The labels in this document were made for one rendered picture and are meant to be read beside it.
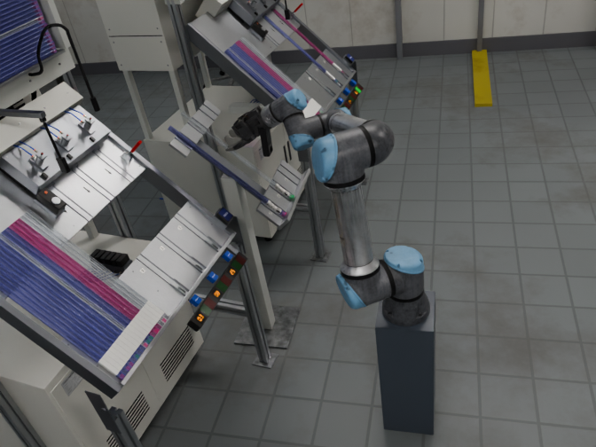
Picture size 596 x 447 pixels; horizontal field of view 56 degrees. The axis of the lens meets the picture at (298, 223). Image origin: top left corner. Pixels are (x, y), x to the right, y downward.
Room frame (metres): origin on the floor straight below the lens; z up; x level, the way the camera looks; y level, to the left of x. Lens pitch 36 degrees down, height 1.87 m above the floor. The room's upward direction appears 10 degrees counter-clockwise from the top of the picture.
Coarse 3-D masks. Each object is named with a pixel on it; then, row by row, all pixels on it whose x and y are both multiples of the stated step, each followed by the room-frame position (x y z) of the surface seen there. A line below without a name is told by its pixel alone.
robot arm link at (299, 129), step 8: (288, 120) 1.68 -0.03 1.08; (296, 120) 1.67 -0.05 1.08; (304, 120) 1.68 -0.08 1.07; (312, 120) 1.68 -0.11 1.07; (288, 128) 1.67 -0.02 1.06; (296, 128) 1.65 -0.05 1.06; (304, 128) 1.65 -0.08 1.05; (312, 128) 1.66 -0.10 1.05; (320, 128) 1.66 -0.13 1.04; (288, 136) 1.67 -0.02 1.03; (296, 136) 1.64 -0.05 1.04; (304, 136) 1.63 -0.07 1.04; (312, 136) 1.65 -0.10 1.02; (320, 136) 1.66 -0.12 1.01; (296, 144) 1.62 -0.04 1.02; (304, 144) 1.62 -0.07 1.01; (312, 144) 1.64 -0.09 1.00
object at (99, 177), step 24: (96, 168) 1.64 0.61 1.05; (120, 168) 1.68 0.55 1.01; (144, 168) 1.72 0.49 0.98; (0, 192) 1.43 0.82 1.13; (24, 192) 1.46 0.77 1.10; (72, 192) 1.52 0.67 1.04; (96, 192) 1.55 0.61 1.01; (120, 192) 1.60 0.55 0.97; (0, 216) 1.36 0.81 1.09; (48, 216) 1.41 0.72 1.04; (72, 216) 1.44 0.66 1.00
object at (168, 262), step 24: (192, 216) 1.61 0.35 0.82; (168, 240) 1.49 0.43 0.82; (192, 240) 1.52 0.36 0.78; (216, 240) 1.56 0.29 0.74; (144, 264) 1.38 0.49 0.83; (168, 264) 1.40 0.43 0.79; (192, 264) 1.43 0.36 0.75; (144, 288) 1.30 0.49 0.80; (168, 288) 1.33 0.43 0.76; (168, 312) 1.25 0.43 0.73
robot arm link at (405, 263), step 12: (396, 252) 1.28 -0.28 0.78; (408, 252) 1.28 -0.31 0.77; (384, 264) 1.25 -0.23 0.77; (396, 264) 1.23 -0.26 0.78; (408, 264) 1.22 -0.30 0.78; (420, 264) 1.23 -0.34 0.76; (396, 276) 1.21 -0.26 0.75; (408, 276) 1.21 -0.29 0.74; (420, 276) 1.23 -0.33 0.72; (396, 288) 1.20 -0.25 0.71; (408, 288) 1.21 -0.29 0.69; (420, 288) 1.22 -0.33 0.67
